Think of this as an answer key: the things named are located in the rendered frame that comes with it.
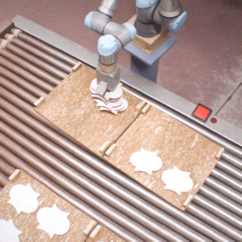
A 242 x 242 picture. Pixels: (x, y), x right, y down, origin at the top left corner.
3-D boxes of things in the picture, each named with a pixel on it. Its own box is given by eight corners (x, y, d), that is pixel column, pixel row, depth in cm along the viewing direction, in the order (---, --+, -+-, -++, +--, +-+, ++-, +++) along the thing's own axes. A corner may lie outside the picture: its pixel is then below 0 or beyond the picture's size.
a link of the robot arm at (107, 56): (122, 38, 145) (108, 50, 141) (122, 56, 154) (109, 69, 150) (106, 29, 147) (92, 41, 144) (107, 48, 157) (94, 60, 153)
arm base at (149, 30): (141, 14, 207) (141, 1, 198) (166, 24, 203) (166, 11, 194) (128, 32, 200) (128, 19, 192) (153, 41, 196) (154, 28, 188)
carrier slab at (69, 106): (81, 65, 191) (80, 62, 190) (147, 105, 178) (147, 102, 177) (33, 110, 176) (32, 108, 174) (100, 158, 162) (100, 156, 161)
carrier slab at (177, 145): (149, 105, 178) (149, 103, 176) (224, 150, 165) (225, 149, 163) (102, 159, 162) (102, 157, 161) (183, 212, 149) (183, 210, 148)
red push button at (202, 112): (199, 106, 178) (199, 105, 177) (209, 112, 177) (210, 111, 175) (193, 115, 176) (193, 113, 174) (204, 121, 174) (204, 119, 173)
